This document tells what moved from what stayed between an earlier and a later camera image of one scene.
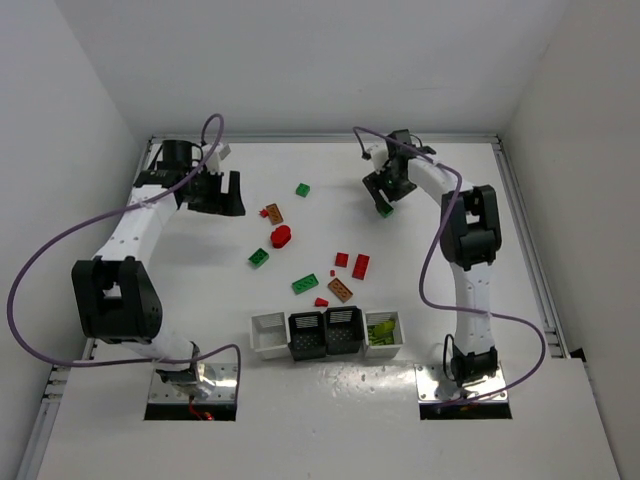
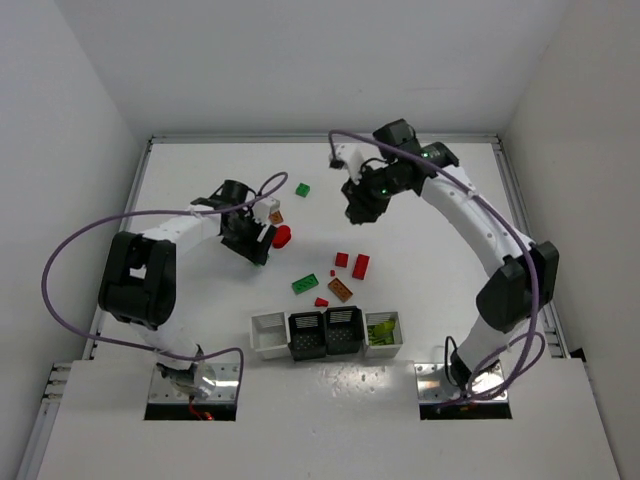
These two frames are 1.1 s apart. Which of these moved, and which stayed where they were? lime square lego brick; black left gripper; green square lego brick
Moved: black left gripper
Stayed: lime square lego brick; green square lego brick
